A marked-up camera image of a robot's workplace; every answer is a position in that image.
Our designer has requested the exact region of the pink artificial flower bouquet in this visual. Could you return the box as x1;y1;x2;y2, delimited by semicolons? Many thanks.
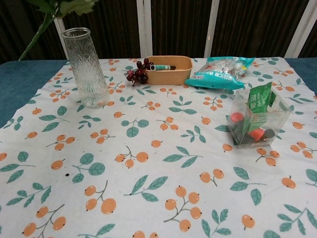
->
18;0;100;61

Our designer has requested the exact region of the white frame post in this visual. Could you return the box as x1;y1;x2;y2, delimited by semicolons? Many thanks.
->
53;16;70;60
286;0;317;59
136;0;153;59
204;0;220;59

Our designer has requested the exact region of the clear textured glass vase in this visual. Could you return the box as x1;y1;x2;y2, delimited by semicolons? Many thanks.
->
61;27;111;109

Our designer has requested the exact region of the teal velvet table cover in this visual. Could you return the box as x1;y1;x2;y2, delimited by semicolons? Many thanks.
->
0;57;317;129

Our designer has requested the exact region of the white orange-fruit print tablecloth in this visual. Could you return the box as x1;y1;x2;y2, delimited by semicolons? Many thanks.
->
0;57;317;238

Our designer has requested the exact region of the clear plastic box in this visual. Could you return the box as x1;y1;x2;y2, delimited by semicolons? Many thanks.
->
227;88;293;149

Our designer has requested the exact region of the teal snack bag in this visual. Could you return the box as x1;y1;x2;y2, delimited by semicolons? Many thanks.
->
184;56;256;90

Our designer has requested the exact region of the green tea packet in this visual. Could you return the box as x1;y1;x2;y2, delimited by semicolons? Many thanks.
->
241;81;273;134

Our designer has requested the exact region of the marker pen with green label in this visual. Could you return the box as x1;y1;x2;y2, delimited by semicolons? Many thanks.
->
149;64;176;71

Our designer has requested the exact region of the tan oval paper box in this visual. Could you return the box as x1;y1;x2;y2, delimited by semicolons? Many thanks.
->
143;56;193;86

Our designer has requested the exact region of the black bottle with red cap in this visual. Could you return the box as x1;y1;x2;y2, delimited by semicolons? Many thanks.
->
229;112;245;126
248;128;275;140

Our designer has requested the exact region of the dark red artificial grape bunch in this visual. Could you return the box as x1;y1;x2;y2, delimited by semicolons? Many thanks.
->
126;59;155;87

